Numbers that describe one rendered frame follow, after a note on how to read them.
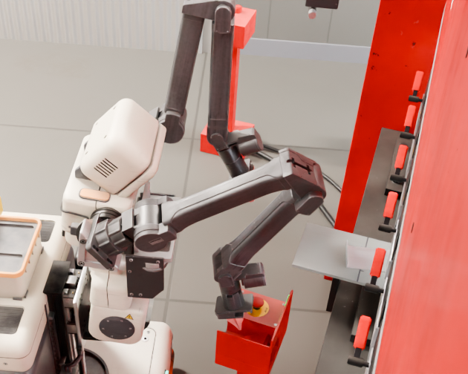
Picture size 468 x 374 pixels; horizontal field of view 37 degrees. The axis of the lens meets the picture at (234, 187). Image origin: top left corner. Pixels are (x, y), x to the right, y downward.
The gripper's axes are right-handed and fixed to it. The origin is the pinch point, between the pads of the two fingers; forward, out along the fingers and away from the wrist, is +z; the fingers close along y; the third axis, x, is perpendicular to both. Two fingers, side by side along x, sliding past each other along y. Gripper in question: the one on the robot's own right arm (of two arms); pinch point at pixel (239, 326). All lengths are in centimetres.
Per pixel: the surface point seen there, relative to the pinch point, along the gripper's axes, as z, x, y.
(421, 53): -33, 91, 62
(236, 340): 1.6, -3.8, -0.9
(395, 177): -36, 12, 46
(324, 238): -15.0, 17.2, 25.4
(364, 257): -12.0, 11.0, 36.0
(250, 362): 10.0, -4.3, 1.7
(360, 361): -35, -46, 34
